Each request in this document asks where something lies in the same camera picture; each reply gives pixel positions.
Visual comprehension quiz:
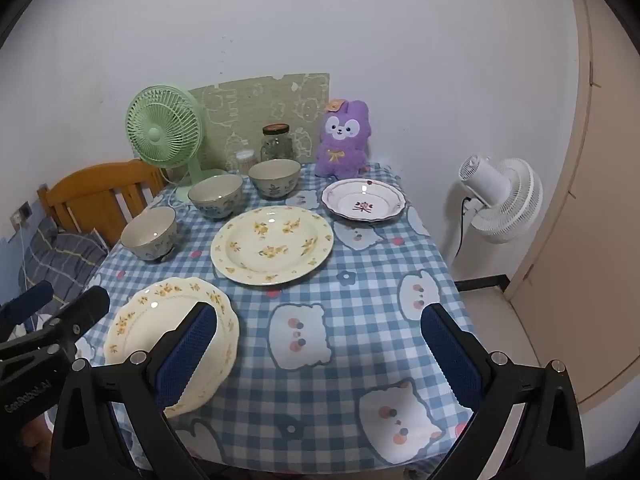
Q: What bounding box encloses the white standing fan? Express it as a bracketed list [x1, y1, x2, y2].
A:
[447, 155, 543, 261]

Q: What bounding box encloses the green printed wall mat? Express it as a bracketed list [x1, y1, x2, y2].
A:
[189, 72, 331, 173]

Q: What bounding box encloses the purple plush toy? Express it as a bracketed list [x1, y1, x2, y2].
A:
[314, 99, 373, 180]

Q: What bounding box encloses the green desk fan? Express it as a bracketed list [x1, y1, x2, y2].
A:
[125, 85, 228, 203]

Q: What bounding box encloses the wall socket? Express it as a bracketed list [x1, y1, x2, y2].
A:
[11, 201, 32, 231]

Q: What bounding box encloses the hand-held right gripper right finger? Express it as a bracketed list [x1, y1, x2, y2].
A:
[420, 302, 586, 480]

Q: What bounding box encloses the scalloped yellow floral plate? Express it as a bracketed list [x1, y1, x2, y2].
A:
[103, 276, 241, 418]

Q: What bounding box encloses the round yellow floral plate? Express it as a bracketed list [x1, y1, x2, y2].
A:
[210, 205, 335, 287]

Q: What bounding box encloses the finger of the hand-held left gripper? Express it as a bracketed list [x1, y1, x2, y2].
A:
[30, 287, 111, 356]
[0, 280, 55, 328]

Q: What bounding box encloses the wooden chair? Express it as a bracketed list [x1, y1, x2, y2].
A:
[37, 159, 166, 248]

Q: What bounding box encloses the white plate with red pattern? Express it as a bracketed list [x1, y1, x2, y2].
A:
[321, 178, 407, 222]

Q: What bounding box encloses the blue checkered tablecloth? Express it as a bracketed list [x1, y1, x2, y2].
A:
[47, 160, 483, 473]

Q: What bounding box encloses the beige door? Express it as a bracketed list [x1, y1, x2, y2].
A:
[507, 0, 640, 406]

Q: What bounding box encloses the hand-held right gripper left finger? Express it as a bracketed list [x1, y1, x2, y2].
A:
[49, 301, 221, 480]

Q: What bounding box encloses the glass jar with dark lid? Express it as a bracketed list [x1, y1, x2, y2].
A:
[260, 124, 295, 163]

